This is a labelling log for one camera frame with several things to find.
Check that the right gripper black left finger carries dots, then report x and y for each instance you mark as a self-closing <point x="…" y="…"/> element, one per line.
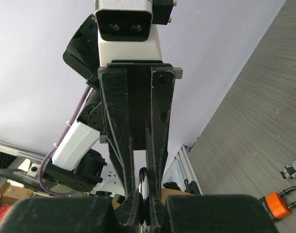
<point x="72" y="215"/>

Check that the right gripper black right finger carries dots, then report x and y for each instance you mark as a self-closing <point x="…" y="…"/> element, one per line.
<point x="208" y="214"/>

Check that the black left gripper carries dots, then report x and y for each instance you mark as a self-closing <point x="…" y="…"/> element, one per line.
<point x="136" y="100"/>

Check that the large brass padlock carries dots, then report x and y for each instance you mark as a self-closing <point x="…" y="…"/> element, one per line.
<point x="144" y="217"/>

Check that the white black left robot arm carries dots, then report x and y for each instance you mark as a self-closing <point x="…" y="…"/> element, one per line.
<point x="72" y="161"/>

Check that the orange black padlock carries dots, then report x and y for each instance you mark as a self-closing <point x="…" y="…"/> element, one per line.
<point x="276" y="206"/>

